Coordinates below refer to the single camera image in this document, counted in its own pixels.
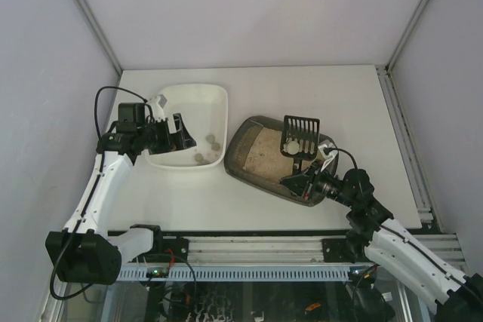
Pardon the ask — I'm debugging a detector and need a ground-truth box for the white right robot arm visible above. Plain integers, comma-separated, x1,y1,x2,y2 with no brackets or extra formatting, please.
280,164,482,321

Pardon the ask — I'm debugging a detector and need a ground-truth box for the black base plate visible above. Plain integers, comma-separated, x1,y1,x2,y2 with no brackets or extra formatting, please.
147,237,189,263
321,237,370,263

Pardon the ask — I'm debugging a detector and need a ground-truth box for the black slotted litter scoop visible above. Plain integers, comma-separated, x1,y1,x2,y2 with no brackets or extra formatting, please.
280,115,320,174

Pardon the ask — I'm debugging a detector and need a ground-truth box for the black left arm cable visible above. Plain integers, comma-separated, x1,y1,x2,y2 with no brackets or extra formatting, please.
49,86,150,301

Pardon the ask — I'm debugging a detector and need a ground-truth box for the blue-grey slotted cable duct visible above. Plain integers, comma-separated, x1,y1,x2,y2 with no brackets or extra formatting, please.
117,265,364,282

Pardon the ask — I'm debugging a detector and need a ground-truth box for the grey-green clump in bin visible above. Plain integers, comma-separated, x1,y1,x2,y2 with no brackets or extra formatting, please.
211,143,221,151

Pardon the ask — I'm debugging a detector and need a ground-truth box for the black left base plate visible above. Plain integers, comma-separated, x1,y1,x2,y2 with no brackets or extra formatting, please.
147,237,189,263

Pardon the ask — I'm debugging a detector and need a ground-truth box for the grey-green litter clump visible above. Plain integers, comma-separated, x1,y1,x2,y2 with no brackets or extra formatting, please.
284,140,300,155

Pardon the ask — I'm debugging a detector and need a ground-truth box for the dark translucent litter box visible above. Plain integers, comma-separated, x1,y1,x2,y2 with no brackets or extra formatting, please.
224,115,339,207

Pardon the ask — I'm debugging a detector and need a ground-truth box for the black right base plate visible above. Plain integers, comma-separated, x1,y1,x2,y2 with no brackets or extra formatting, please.
321,237,370,263

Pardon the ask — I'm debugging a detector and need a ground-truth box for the white plastic bin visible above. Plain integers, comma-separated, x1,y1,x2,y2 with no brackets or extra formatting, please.
144,84,228,170

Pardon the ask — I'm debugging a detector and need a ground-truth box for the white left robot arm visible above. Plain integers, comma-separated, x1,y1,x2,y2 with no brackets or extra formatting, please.
45,103,196,285

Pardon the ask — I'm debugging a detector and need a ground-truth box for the aluminium mounting rail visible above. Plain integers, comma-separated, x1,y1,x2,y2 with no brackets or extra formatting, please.
105,234,465,263

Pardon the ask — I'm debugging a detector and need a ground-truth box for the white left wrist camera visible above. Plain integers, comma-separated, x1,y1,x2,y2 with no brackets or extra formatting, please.
148,94,167,121

